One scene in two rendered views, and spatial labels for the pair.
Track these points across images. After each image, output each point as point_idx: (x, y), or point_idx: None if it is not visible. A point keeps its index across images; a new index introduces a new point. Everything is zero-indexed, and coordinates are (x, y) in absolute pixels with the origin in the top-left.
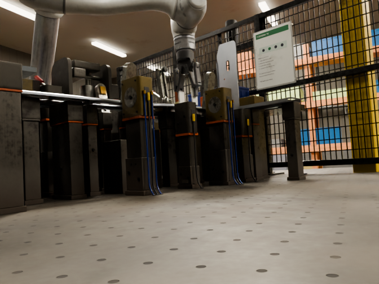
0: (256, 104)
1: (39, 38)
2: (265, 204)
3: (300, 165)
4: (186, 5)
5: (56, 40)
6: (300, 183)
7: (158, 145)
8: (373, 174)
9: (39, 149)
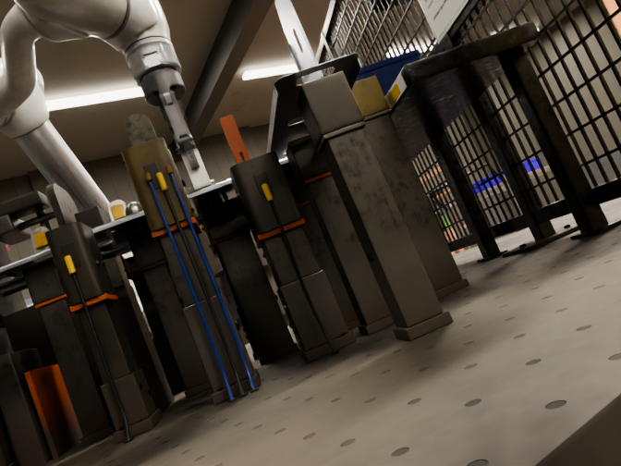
0: (270, 133)
1: (40, 169)
2: None
3: (411, 284)
4: (17, 2)
5: (66, 157)
6: (259, 430)
7: (131, 318)
8: None
9: None
